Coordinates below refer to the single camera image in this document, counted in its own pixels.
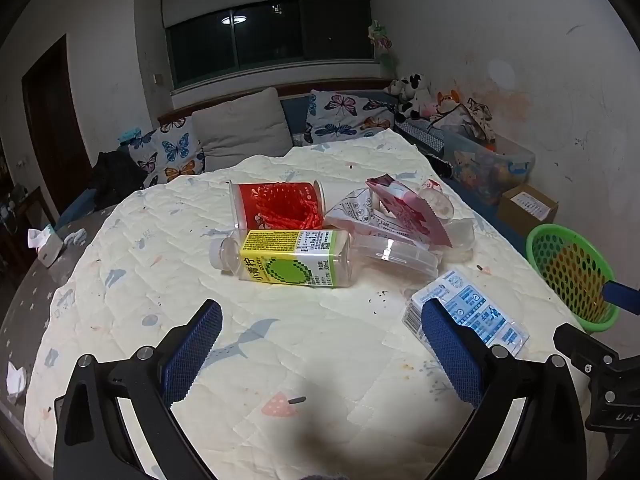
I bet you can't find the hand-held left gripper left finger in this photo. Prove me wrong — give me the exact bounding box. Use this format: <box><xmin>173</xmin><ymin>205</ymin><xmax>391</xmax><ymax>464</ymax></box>
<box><xmin>52</xmin><ymin>299</ymin><xmax>224</xmax><ymax>480</ymax></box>

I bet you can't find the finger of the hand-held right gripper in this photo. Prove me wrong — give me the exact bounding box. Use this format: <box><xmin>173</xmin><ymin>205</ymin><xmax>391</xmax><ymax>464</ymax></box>
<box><xmin>601</xmin><ymin>281</ymin><xmax>640</xmax><ymax>317</ymax></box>
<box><xmin>552</xmin><ymin>322</ymin><xmax>622</xmax><ymax>377</ymax></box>

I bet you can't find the clear storage bin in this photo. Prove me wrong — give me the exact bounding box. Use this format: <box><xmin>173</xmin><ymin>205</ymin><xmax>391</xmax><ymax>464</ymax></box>
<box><xmin>440</xmin><ymin>126</ymin><xmax>536</xmax><ymax>207</ymax></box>

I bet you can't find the red clear plastic cup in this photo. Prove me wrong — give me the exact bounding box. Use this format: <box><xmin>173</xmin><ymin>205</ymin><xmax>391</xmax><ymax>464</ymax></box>
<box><xmin>229</xmin><ymin>180</ymin><xmax>327</xmax><ymax>234</ymax></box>

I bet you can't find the wooden headboard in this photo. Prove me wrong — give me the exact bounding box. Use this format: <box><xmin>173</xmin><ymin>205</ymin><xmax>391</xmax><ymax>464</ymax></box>
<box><xmin>157</xmin><ymin>77</ymin><xmax>397</xmax><ymax>127</ymax></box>

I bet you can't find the grey star-print sheet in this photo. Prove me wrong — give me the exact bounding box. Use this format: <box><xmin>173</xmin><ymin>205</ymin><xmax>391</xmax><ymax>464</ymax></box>
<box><xmin>0</xmin><ymin>199</ymin><xmax>132</xmax><ymax>443</ymax></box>

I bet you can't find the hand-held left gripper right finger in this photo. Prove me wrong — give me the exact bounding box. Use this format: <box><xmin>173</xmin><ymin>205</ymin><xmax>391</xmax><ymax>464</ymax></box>
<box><xmin>420</xmin><ymin>297</ymin><xmax>587</xmax><ymax>480</ymax></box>

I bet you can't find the beige pillow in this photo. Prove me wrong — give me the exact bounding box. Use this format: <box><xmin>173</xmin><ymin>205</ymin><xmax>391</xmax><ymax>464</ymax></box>
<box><xmin>191</xmin><ymin>87</ymin><xmax>294</xmax><ymax>172</ymax></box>

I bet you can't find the patterned flat box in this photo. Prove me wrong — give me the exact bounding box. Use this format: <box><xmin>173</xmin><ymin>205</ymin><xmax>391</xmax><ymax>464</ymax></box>
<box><xmin>395</xmin><ymin>119</ymin><xmax>447</xmax><ymax>155</ymax></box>

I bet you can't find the white tissue box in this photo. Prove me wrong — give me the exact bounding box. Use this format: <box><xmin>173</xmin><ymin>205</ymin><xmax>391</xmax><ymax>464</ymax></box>
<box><xmin>27</xmin><ymin>227</ymin><xmax>66</xmax><ymax>269</ymax></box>

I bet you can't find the large butterfly print pillow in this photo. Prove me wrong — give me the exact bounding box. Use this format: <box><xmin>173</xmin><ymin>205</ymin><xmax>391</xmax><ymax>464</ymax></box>
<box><xmin>302</xmin><ymin>89</ymin><xmax>397</xmax><ymax>146</ymax></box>

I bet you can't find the blue white tissue packet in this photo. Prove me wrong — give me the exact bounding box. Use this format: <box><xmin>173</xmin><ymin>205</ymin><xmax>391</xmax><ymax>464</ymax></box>
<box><xmin>402</xmin><ymin>268</ymin><xmax>531</xmax><ymax>359</ymax></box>

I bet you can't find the colourful wall hanging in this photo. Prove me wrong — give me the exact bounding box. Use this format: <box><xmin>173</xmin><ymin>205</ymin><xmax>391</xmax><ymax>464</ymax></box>
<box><xmin>367</xmin><ymin>19</ymin><xmax>397</xmax><ymax>72</ymax></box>

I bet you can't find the yellow green label bottle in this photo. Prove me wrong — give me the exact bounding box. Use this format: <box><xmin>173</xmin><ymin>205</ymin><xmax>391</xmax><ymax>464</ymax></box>
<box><xmin>209</xmin><ymin>228</ymin><xmax>354</xmax><ymax>289</ymax></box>

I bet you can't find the red snack packet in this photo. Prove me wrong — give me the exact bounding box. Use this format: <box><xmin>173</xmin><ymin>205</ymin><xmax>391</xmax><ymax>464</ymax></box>
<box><xmin>365</xmin><ymin>173</ymin><xmax>454</xmax><ymax>249</ymax></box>

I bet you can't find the cardboard box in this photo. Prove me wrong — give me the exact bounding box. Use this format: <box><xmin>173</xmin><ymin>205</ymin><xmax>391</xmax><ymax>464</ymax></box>
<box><xmin>498</xmin><ymin>184</ymin><xmax>560</xmax><ymax>234</ymax></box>

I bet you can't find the window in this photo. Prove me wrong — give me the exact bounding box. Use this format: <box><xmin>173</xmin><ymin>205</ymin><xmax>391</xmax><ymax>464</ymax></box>
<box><xmin>165</xmin><ymin>0</ymin><xmax>377</xmax><ymax>89</ymax></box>

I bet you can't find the white paper scrap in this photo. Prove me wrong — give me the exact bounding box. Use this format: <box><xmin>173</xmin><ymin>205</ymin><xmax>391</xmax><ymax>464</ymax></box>
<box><xmin>6</xmin><ymin>361</ymin><xmax>29</xmax><ymax>402</ymax></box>

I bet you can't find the dark wooden door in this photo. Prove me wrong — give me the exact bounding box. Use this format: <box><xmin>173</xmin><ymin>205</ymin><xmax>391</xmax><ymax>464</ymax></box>
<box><xmin>21</xmin><ymin>33</ymin><xmax>94</xmax><ymax>214</ymax></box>

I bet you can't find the orange spiky ball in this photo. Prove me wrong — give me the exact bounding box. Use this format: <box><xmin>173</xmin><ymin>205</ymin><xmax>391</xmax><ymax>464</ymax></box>
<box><xmin>252</xmin><ymin>183</ymin><xmax>323</xmax><ymax>231</ymax></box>

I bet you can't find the orange fox plush toy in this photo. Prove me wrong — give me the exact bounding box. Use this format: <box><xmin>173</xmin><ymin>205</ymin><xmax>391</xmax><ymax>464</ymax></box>
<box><xmin>434</xmin><ymin>89</ymin><xmax>465</xmax><ymax>117</ymax></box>

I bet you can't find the small butterfly print pillow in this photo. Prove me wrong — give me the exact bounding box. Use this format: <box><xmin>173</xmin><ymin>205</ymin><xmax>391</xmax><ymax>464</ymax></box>
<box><xmin>128</xmin><ymin>116</ymin><xmax>207</xmax><ymax>189</ymax></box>

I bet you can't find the patterned cloth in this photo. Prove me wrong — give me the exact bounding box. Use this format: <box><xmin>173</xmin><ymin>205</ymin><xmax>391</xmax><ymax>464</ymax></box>
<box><xmin>465</xmin><ymin>99</ymin><xmax>497</xmax><ymax>142</ymax></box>

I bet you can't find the cow plush toy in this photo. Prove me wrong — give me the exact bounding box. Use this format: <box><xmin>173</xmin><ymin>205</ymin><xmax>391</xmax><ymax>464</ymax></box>
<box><xmin>384</xmin><ymin>73</ymin><xmax>434</xmax><ymax>122</ymax></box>

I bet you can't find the black gadget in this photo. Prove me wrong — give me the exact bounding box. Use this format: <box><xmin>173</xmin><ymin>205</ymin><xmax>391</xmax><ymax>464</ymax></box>
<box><xmin>429</xmin><ymin>154</ymin><xmax>455</xmax><ymax>179</ymax></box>

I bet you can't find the white quilted blanket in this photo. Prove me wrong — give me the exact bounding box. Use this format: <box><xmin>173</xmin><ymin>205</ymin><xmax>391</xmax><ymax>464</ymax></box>
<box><xmin>22</xmin><ymin>129</ymin><xmax>592</xmax><ymax>480</ymax></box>

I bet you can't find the white printed wrapper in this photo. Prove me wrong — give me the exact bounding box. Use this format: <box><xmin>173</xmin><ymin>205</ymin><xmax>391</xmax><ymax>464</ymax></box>
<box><xmin>324</xmin><ymin>186</ymin><xmax>408</xmax><ymax>243</ymax></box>

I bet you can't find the green plastic basket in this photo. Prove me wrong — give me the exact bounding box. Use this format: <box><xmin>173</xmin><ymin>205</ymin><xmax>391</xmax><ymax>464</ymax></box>
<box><xmin>525</xmin><ymin>223</ymin><xmax>622</xmax><ymax>334</ymax></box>

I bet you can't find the black clothing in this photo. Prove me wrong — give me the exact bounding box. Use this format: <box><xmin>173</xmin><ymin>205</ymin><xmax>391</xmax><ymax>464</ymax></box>
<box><xmin>89</xmin><ymin>149</ymin><xmax>149</xmax><ymax>211</ymax></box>

